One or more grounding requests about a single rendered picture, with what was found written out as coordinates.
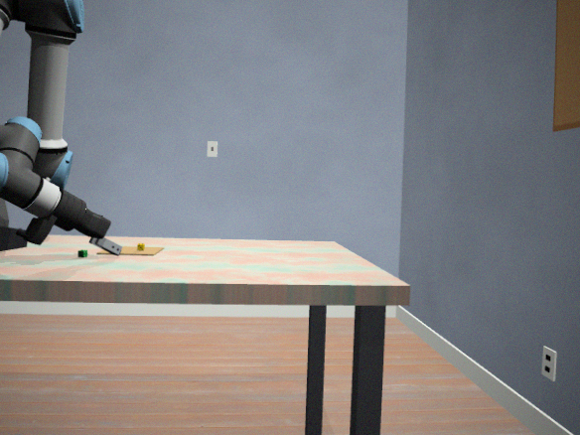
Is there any tan flat mat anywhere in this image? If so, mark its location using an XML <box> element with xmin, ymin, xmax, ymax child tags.
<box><xmin>96</xmin><ymin>246</ymin><xmax>164</xmax><ymax>256</ymax></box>

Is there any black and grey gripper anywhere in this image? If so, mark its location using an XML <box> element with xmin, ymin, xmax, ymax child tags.
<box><xmin>16</xmin><ymin>178</ymin><xmax>123</xmax><ymax>255</ymax></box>

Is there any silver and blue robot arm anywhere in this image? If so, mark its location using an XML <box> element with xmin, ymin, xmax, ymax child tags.
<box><xmin>0</xmin><ymin>0</ymin><xmax>84</xmax><ymax>227</ymax></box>

